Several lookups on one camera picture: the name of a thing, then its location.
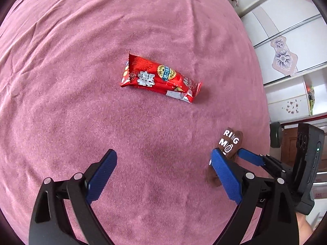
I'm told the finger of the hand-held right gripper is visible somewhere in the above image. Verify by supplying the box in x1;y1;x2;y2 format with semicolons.
237;148;294;182

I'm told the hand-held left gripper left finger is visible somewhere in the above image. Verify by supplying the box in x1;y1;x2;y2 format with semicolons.
29;149;118;245

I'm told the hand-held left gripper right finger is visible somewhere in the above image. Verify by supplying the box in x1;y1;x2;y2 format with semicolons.
210;148;299;245

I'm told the brown sock with white lettering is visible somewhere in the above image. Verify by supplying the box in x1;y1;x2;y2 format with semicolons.
206;127;244;187

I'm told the red snack packet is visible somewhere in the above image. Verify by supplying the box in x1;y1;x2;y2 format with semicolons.
120;52;202;104

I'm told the person's right forearm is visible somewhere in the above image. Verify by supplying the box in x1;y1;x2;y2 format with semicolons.
296;209;318;245

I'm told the brown wooden door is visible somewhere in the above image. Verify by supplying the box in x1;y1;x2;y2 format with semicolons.
280;119;327;182

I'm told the pink blanket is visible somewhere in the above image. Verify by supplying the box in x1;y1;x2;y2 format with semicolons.
0;0;272;245

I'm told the white floral wardrobe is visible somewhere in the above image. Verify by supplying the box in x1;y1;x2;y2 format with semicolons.
240;0;327;123

